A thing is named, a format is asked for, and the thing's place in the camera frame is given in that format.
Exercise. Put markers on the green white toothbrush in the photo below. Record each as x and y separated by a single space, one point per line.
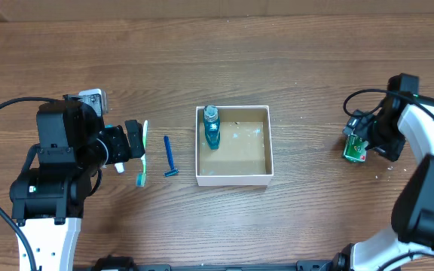
141 177

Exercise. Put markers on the white cardboard box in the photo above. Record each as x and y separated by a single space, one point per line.
245 153

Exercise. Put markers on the red green toothpaste tube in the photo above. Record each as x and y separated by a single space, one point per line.
119 167

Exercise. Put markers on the blue disposable razor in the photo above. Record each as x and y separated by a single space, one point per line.
173 170

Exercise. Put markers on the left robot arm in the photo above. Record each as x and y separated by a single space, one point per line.
48 195

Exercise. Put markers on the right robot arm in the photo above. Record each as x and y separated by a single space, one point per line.
402 117

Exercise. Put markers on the blue mouthwash bottle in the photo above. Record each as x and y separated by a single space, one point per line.
211 123

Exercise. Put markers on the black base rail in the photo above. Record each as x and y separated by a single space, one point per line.
217 267

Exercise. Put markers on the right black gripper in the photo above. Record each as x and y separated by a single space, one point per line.
358 128

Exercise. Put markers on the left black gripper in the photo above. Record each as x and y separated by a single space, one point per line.
133 138

